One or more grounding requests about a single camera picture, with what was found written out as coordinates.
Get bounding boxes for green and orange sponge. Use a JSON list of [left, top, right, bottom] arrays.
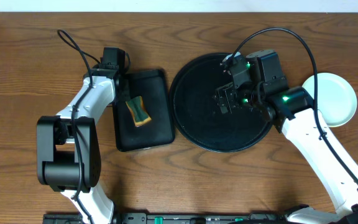
[[126, 96, 152, 127]]

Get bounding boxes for light blue plate top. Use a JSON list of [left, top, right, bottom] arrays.
[[318, 73, 357, 128]]

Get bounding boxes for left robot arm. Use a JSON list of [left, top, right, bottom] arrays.
[[36, 47, 130, 223]]

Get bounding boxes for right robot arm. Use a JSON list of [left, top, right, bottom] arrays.
[[215, 50, 358, 223]]

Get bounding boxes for rectangular black tray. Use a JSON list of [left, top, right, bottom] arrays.
[[112, 69, 175, 152]]

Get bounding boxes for round black tray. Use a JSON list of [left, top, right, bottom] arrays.
[[169, 52, 272, 152]]

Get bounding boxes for left black cable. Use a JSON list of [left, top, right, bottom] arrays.
[[57, 29, 132, 224]]

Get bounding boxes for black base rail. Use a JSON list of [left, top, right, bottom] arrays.
[[42, 205, 358, 224]]

